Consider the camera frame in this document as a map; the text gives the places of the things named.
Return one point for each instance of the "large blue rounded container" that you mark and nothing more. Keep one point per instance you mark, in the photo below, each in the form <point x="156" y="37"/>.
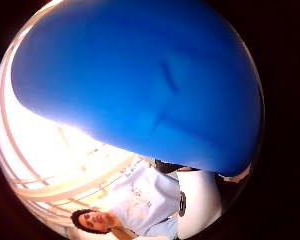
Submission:
<point x="123" y="73"/>

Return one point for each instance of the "the person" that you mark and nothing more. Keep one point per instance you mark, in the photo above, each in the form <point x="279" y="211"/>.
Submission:
<point x="143" y="196"/>

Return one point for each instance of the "black round patterned object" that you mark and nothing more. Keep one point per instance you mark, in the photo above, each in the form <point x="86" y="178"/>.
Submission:
<point x="182" y="204"/>

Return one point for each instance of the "beige metal railing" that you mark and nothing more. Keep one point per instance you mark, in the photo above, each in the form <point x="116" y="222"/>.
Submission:
<point x="56" y="190"/>

